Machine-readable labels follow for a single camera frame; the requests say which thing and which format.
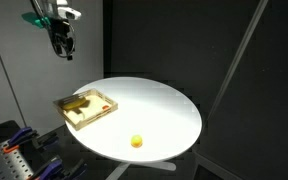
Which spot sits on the grey diagonal metal strip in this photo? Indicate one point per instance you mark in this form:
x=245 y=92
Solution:
x=237 y=56

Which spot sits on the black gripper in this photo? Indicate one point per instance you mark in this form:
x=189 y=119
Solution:
x=60 y=31

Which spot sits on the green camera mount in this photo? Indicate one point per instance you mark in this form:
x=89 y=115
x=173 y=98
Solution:
x=35 y=20

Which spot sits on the yellow orange round fruit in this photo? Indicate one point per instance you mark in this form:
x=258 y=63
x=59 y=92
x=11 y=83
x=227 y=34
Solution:
x=136 y=141

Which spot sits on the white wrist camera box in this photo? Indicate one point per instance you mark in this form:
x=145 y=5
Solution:
x=69 y=13

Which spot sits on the purple spring clamp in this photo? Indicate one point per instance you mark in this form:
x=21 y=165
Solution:
x=49 y=169

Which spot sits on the purple clamp with orange tip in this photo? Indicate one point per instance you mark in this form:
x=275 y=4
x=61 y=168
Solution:
x=20 y=136

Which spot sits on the perforated metal plate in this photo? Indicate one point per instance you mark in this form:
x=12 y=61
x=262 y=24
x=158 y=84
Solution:
x=7 y=165

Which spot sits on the wooden tray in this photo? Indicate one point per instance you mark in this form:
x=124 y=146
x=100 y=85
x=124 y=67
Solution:
x=84 y=118

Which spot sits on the small red tomato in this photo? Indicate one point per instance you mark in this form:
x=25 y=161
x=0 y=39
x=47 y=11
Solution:
x=106 y=107

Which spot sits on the white table base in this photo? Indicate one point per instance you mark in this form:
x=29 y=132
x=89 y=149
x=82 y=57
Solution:
x=157 y=165

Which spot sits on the black spring clamp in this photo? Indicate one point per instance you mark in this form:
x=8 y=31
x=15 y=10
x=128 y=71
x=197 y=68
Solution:
x=47 y=140

